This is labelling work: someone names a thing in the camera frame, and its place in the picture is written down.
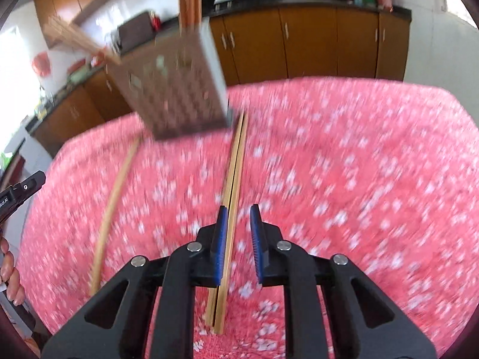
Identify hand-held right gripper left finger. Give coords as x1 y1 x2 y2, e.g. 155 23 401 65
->
41 205 230 359

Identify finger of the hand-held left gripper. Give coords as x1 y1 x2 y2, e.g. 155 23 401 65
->
11 171 46 203

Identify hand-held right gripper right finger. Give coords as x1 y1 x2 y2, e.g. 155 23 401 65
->
250 204 438 359

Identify beige perforated utensil holder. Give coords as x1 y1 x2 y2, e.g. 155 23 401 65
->
107 19 234 141

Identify person's left hand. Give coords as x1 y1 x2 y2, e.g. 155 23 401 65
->
0 235 25 302

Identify red hanging plastic bag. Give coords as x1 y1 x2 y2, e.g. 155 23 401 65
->
32 53 53 77

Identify red floral tablecloth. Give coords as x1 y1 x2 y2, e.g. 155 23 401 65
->
17 77 474 359

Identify dark wooden cutting board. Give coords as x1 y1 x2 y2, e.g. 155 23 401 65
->
118 11 155 50

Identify wooden base cabinets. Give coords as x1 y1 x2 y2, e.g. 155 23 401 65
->
28 5 412 146

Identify black gas stove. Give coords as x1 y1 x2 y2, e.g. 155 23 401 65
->
203 0 240 13

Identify black kitchen countertop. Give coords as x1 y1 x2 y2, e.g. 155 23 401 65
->
26 0 413 135

